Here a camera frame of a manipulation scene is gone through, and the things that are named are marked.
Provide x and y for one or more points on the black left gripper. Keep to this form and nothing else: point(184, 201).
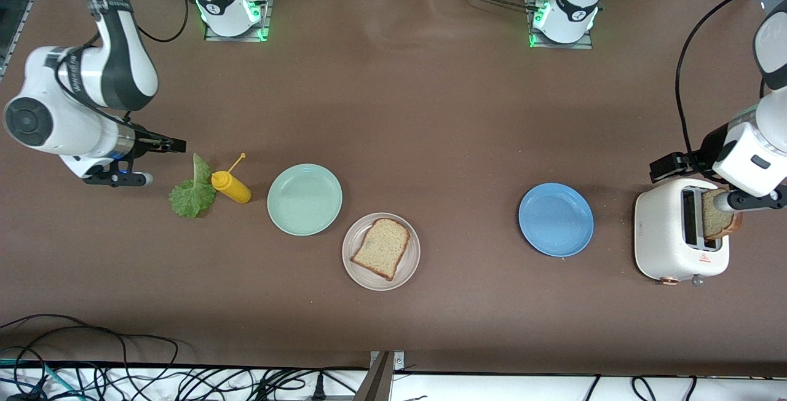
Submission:
point(708, 150)

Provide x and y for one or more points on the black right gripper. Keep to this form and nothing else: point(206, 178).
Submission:
point(142, 142)

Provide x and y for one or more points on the green lettuce leaf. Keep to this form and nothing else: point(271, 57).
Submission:
point(192, 198)

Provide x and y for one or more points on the brown bread slice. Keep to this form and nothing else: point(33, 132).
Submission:
point(381, 247)
point(716, 226)

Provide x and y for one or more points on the yellow mustard squeeze bottle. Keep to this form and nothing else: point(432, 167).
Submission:
point(232, 187)

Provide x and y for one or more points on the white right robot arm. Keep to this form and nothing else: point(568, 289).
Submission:
point(74, 130)

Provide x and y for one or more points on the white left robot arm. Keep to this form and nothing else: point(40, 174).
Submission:
point(575, 7)

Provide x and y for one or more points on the blue plate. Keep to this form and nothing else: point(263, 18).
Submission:
point(556, 219)

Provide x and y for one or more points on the mint green plate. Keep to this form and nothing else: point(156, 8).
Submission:
point(304, 199)

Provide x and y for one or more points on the beige plate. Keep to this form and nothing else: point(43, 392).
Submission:
point(409, 269)

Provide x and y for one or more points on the white two-slot toaster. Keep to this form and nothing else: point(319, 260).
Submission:
point(661, 235)

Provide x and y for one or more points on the black power plug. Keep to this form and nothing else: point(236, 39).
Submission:
point(318, 389)

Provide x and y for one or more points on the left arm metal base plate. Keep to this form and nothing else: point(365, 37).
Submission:
point(581, 45)

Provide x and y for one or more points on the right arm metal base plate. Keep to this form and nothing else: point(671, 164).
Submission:
point(265, 19)

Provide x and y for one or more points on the grey metal table bracket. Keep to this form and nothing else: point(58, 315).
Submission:
point(381, 376)

